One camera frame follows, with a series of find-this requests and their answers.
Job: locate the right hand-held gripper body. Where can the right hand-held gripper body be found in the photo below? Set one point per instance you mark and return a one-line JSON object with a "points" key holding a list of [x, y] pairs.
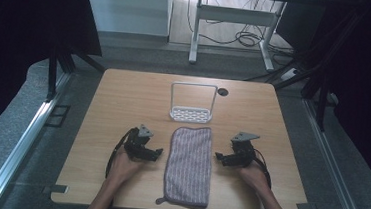
{"points": [[242, 149]]}

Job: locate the aluminium rail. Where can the aluminium rail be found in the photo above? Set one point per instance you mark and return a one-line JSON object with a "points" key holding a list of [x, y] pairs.
{"points": [[332, 169], [19, 148]]}

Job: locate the white towel rack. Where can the white towel rack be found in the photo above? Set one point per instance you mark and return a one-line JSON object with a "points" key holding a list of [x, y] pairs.
{"points": [[191, 110]]}

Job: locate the black metal stand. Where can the black metal stand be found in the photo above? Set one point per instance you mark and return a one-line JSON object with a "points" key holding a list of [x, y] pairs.
{"points": [[321, 98], [55, 71]]}

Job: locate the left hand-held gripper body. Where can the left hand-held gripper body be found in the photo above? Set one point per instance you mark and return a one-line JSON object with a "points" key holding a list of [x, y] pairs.
{"points": [[137, 141]]}

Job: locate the black curtain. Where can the black curtain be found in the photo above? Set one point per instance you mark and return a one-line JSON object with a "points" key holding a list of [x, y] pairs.
{"points": [[29, 22], [363, 71]]}

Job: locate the white desk frame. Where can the white desk frame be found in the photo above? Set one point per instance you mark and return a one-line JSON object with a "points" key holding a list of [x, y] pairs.
{"points": [[234, 15]]}

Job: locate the person's right hand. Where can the person's right hand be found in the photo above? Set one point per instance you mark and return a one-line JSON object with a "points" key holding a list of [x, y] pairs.
{"points": [[252, 177]]}

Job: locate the grey striped cloth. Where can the grey striped cloth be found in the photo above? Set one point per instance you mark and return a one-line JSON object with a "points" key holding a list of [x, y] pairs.
{"points": [[188, 166]]}

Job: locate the person's left hand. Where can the person's left hand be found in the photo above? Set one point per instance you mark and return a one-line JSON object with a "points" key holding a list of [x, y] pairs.
{"points": [[123, 168]]}

